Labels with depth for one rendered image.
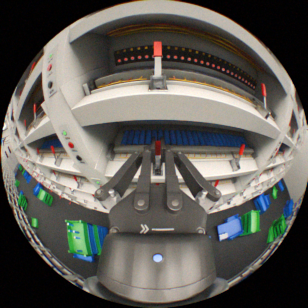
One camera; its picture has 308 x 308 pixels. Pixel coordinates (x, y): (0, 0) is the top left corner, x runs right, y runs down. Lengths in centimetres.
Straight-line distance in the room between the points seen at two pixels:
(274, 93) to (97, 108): 57
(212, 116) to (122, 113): 15
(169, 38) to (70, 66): 28
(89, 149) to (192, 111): 23
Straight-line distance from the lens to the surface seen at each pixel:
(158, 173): 24
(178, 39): 38
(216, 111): 17
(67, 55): 24
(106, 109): 16
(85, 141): 22
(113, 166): 29
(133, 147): 27
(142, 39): 38
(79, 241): 97
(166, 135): 30
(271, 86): 52
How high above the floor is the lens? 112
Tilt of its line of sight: 42 degrees down
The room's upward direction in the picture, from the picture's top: 1 degrees counter-clockwise
